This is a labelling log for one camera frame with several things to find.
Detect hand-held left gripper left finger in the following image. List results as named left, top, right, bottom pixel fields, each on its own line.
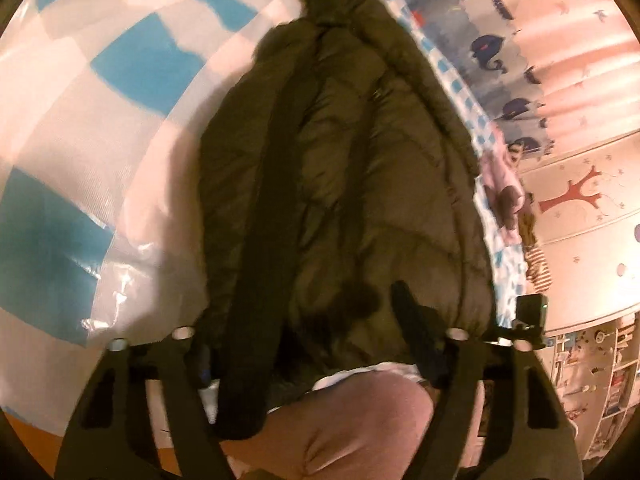
left=55, top=327, right=236, bottom=480

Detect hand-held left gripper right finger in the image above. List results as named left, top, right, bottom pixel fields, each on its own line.
left=390, top=280, right=583, bottom=480

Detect dark puffer jacket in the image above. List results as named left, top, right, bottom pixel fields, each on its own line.
left=199, top=0, right=496, bottom=441

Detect pink printed clothes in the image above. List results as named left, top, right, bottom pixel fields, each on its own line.
left=480, top=125, right=528, bottom=246

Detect brown striped cloth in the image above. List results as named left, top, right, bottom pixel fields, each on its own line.
left=525, top=245, right=553, bottom=293

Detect wardrobe with tree decal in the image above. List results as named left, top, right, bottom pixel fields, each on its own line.
left=520, top=132, right=640, bottom=331

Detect cluttered white shelf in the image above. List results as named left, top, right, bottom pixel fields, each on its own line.
left=545, top=310, right=640, bottom=461

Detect person's leg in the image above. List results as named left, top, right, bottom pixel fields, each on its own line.
left=220, top=372, right=486, bottom=480

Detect blue white checkered bed sheet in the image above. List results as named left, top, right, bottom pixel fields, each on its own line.
left=0, top=0, right=531, bottom=461

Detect whale print curtain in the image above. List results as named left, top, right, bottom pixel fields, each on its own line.
left=387, top=0, right=640, bottom=161

